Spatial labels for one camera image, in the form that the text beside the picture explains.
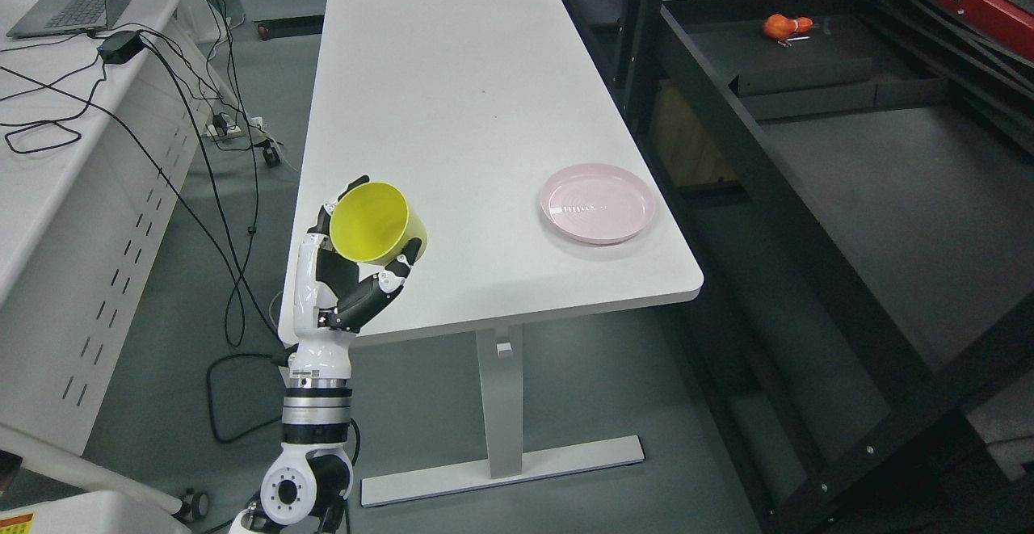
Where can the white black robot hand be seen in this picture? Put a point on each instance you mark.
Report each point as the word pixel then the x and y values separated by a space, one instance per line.
pixel 333 299

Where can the yellow plastic cup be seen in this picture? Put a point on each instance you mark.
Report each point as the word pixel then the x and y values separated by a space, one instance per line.
pixel 374 223

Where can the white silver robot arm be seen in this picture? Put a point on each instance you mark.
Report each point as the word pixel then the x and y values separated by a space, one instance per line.
pixel 312 477

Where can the orange toy on shelf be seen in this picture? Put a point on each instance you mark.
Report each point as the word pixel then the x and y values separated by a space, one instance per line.
pixel 781 28

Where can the black metal shelf rack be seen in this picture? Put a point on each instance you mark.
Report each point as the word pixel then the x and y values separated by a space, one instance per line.
pixel 860 199

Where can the white power strip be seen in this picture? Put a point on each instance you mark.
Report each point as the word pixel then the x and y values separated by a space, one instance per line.
pixel 222 127

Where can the white standing desk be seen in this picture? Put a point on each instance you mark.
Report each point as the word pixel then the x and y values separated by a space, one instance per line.
pixel 469 107

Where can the pink plastic plate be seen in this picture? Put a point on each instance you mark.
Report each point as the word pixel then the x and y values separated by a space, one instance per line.
pixel 597 204

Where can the long white side table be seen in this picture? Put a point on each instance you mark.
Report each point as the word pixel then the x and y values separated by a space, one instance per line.
pixel 92 157

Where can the black power adapter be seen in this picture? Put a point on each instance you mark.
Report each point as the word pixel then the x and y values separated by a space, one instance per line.
pixel 120 47

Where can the grey laptop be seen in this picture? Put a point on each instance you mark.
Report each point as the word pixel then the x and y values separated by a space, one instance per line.
pixel 58 17

